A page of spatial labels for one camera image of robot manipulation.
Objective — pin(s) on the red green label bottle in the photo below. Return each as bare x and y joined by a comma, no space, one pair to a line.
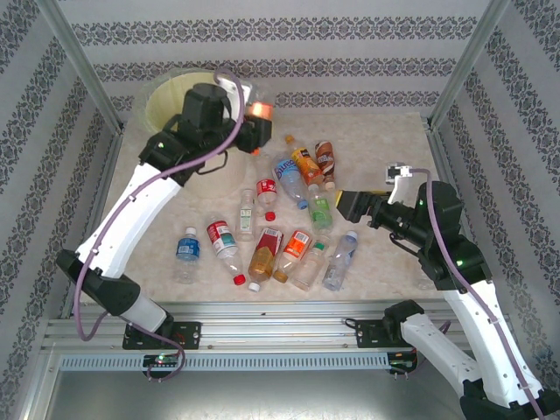
221,236

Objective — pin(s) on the green label clear bottle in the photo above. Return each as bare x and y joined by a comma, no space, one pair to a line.
320,214

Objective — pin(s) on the brown chocolate drink bottle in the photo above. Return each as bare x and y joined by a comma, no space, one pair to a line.
324,159

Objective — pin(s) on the clear unlabelled crushed bottle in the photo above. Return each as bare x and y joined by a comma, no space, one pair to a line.
262,164

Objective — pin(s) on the clear bottle pale blue cap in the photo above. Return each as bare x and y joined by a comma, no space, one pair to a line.
341,262

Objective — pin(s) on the clear bottle green cap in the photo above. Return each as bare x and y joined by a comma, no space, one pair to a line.
310,267

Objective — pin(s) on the orange juice bottle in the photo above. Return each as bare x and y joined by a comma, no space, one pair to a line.
306,164

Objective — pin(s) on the light blue label bottle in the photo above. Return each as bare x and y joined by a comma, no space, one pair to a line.
286,172

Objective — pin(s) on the aluminium side rail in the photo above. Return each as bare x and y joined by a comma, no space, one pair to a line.
107,175
443,162

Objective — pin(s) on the small clear green-print bottle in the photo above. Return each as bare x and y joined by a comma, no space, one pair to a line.
246,216

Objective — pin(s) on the red cola bottle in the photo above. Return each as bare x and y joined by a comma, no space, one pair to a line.
266,188

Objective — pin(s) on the cream waste bin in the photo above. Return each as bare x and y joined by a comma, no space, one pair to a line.
229,184

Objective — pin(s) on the yellow-lined waste bin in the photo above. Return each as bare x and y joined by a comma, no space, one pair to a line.
164,105

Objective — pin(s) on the orange label bottle brown cap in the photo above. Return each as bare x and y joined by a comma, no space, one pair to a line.
295,247

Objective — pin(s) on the aluminium frame post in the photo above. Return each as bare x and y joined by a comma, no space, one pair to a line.
467,61
81,65

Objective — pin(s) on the red bottle cap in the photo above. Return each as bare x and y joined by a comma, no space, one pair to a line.
270,216

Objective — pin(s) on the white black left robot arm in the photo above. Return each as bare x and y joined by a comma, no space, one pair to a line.
127,219

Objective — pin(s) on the aluminium mounting rail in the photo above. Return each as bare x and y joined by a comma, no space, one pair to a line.
271,328

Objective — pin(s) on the grey metal base panel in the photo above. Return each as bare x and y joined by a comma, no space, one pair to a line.
262,394

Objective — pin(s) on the amber tea bottle red label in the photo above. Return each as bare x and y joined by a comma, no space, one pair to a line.
264,258

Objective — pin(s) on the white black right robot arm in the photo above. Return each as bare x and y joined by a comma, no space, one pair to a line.
481,324

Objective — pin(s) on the blue label water bottle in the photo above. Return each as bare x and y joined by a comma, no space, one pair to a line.
188,249

